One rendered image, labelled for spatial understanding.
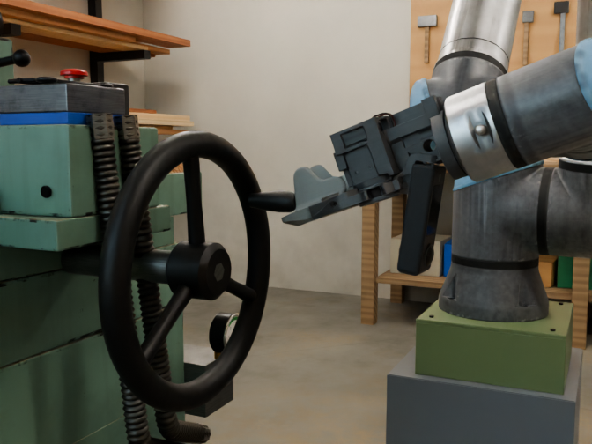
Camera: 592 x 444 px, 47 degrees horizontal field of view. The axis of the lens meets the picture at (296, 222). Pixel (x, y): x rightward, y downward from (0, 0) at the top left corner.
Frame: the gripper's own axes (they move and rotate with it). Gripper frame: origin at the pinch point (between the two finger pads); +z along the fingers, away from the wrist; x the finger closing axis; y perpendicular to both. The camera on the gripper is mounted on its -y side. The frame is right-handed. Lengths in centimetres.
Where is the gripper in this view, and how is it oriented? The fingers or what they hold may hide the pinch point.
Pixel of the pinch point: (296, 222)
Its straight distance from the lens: 77.0
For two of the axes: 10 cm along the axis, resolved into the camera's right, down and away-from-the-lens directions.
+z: -8.4, 3.0, 4.5
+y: -3.2, -9.5, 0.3
